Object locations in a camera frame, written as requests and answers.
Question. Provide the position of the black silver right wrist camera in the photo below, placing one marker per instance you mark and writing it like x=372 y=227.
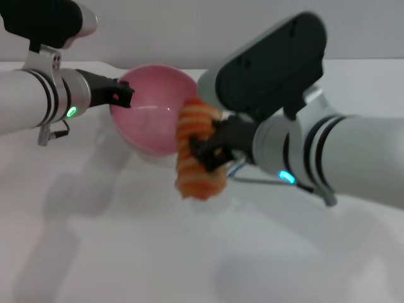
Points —
x=271 y=69

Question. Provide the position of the oblong golden bread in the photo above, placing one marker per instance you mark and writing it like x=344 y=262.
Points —
x=192 y=148

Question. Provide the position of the pink plastic bowl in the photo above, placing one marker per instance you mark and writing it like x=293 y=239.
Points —
x=151 y=120

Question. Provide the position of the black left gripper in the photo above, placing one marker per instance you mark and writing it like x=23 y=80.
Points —
x=98 y=90

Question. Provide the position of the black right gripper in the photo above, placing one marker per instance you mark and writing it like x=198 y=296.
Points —
x=236 y=132

